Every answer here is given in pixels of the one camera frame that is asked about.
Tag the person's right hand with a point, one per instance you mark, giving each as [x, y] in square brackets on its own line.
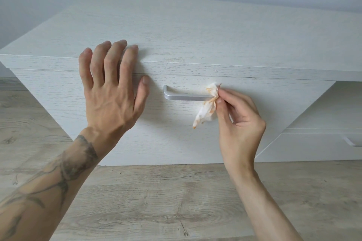
[240, 136]

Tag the person's left forearm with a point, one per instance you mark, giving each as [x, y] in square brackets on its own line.
[36, 198]

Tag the low white wooden cabinet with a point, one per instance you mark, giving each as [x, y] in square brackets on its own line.
[198, 31]

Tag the person's left hand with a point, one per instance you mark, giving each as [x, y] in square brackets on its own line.
[110, 105]

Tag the person's right forearm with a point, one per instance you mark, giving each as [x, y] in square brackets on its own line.
[265, 212]

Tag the white stained wipe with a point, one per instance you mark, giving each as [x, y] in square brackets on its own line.
[206, 111]

